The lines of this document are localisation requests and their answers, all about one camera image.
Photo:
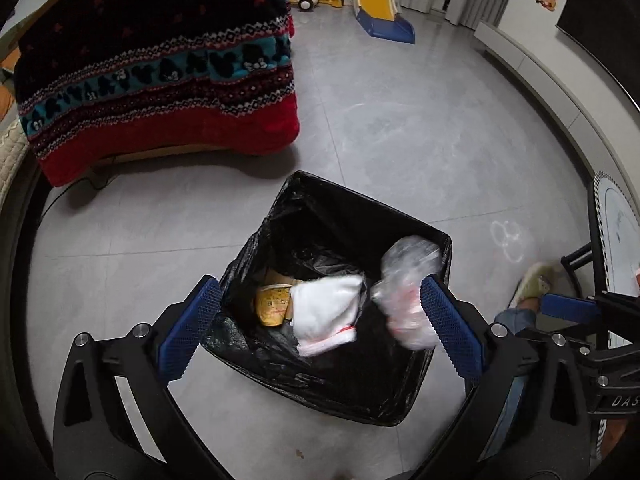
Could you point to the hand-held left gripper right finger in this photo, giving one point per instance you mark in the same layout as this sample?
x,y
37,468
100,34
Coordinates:
x,y
450,330

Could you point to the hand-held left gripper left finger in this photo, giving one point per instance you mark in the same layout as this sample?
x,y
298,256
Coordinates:
x,y
192,330

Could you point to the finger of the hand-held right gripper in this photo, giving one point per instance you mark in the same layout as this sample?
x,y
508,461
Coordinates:
x,y
590,347
570,306

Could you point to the clear plastic bag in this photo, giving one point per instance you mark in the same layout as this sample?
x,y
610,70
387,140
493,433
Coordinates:
x,y
407,305

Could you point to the black bag-lined trash bin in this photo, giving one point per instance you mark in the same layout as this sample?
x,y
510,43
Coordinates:
x,y
320,255

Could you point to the person's right forearm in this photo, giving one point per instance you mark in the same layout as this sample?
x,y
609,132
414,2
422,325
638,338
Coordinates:
x,y
622,442

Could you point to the fuzzy beige slipper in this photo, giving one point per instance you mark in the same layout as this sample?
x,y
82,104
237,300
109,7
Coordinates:
x,y
535,285

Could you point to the person's jeans leg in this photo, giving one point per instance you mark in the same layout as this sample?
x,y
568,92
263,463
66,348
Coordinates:
x,y
517,317

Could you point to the yellow noodle cup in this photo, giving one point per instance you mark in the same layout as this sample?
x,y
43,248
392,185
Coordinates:
x,y
272,305

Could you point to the round white checker-edged table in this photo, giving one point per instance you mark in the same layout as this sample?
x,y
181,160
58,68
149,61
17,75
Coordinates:
x,y
622,240

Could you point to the white cloth with red trim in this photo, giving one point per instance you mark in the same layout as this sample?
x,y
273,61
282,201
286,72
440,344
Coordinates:
x,y
327,312

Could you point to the white low television cabinet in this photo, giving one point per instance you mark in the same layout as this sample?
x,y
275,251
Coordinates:
x,y
545,85

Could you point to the beige quilted mat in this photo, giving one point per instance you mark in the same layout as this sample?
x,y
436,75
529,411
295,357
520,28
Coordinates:
x,y
11,160

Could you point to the red and navy printed blanket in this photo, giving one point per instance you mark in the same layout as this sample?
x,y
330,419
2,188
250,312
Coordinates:
x,y
150,70

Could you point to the black television screen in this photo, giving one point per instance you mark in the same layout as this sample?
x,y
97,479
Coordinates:
x,y
605,15

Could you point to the orange cushion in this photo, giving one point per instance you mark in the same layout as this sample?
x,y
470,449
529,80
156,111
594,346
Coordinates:
x,y
6,95

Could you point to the white toy car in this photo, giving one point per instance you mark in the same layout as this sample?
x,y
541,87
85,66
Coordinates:
x,y
305,0

